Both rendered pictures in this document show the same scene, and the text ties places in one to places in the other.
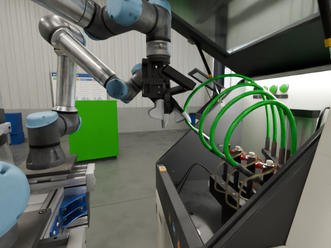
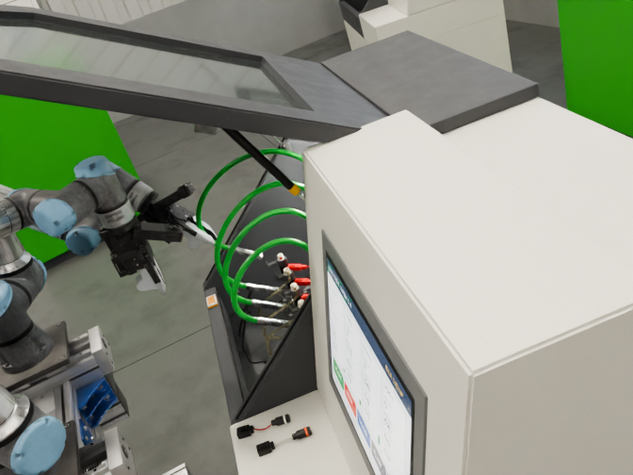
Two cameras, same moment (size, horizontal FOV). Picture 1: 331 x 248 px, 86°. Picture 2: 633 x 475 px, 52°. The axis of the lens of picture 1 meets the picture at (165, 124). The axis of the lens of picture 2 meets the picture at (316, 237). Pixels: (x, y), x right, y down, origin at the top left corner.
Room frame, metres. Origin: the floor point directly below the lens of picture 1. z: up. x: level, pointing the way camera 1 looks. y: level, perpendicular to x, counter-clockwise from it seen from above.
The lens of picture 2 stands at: (-0.74, -0.50, 2.01)
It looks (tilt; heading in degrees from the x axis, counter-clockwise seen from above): 30 degrees down; 5
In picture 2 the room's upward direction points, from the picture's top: 19 degrees counter-clockwise
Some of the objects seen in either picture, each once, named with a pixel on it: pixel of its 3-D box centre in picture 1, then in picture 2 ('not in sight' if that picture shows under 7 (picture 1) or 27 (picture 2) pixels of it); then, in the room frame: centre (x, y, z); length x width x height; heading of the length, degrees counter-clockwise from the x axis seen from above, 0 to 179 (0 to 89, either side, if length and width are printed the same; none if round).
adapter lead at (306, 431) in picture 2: not in sight; (284, 440); (0.25, -0.21, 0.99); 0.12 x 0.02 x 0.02; 99
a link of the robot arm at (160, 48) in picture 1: (158, 51); (116, 214); (0.56, 0.02, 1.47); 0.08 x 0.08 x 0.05
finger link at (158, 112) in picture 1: (158, 114); (149, 284); (0.55, 0.02, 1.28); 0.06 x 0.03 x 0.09; 101
